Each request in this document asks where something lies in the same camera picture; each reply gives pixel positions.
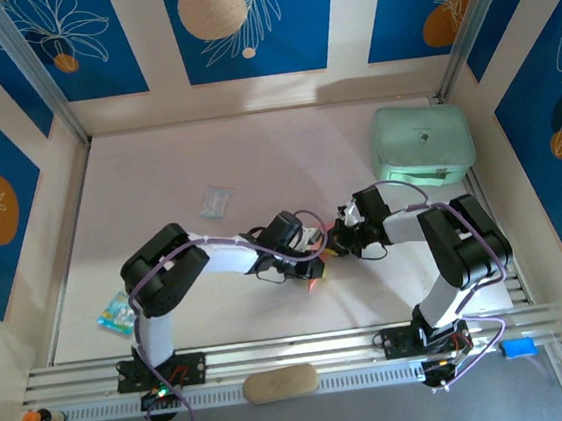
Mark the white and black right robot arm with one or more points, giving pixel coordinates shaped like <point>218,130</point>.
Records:
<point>403,225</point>

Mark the blue box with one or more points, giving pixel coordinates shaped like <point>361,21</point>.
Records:
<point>516,348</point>

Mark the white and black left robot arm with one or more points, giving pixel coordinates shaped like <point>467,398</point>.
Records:
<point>228,258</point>

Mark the blue and white snack packet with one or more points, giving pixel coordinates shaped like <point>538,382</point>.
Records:
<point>116,313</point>

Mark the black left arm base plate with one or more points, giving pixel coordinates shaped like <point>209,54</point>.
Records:
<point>192,368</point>

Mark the mint green zip pouch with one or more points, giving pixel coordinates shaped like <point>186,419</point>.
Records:
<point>419,140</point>

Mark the aluminium mounting rail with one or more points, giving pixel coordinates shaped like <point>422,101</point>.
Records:
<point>286,353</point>

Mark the aluminium frame post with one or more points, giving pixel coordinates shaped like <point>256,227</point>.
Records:
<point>41,80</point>
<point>467,25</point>

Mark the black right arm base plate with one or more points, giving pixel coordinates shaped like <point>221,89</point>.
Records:
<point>398,343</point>

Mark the small clear plastic packet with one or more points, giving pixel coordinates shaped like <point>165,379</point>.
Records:
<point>216,202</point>

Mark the beige oval block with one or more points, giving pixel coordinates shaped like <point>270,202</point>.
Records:
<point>280,383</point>

